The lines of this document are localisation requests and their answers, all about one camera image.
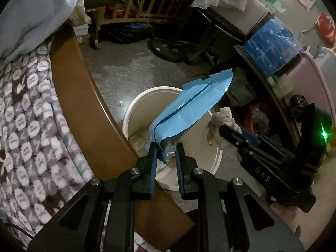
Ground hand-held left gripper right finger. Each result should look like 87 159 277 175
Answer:
175 142 305 252

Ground red packet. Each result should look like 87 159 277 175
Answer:
315 13 336 42

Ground white cardboard box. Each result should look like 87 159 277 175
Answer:
72 24 90 44

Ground black round fan base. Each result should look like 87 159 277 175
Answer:
148 38 210 63

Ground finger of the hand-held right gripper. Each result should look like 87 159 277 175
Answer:
241 127 298 158
219 125 284 164

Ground white tissue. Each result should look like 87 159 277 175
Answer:
207 107 242 150

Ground cream cloth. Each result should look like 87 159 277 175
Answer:
70 0 91 27

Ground white plastic container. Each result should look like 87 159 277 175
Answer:
315 47 336 79

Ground black plastic bag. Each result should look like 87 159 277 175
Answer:
105 24 153 44

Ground pink plastic tub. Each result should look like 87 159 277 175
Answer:
273 51 336 137

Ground wooden slatted crib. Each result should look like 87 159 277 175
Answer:
87 0 205 49

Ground grey appliance box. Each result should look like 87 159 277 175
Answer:
207 0 273 36

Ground grey-blue duvet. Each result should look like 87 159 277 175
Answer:
0 0 92 63

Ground white plastic waste bin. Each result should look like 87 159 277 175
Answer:
122 86 223 192

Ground printed fleece blanket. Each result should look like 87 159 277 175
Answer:
0 42 163 252

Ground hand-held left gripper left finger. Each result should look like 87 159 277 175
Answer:
28 142 159 252

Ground blue foil wrapper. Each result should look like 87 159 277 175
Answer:
148 68 234 164

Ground blue plastic pack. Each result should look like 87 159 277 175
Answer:
241 20 303 76

